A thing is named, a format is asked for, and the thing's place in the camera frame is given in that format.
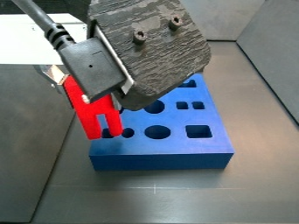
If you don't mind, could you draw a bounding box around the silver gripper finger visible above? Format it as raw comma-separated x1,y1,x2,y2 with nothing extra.
40,65,68,94

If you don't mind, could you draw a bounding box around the red two-legged peg block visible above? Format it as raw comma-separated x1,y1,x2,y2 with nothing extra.
63,76,123,140

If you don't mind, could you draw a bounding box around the blue foam shape board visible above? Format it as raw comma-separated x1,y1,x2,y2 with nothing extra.
88,73,235,171

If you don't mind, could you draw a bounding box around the black USB cable plug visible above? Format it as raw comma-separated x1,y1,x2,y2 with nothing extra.
12,0,127,102

